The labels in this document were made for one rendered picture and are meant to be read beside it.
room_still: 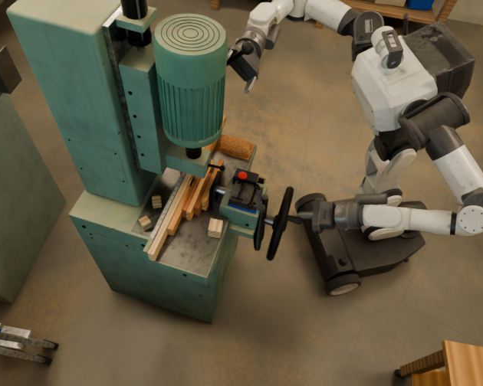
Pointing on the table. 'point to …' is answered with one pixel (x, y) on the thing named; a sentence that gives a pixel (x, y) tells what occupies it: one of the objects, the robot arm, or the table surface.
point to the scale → (167, 205)
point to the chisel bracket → (176, 159)
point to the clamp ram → (217, 188)
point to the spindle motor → (191, 77)
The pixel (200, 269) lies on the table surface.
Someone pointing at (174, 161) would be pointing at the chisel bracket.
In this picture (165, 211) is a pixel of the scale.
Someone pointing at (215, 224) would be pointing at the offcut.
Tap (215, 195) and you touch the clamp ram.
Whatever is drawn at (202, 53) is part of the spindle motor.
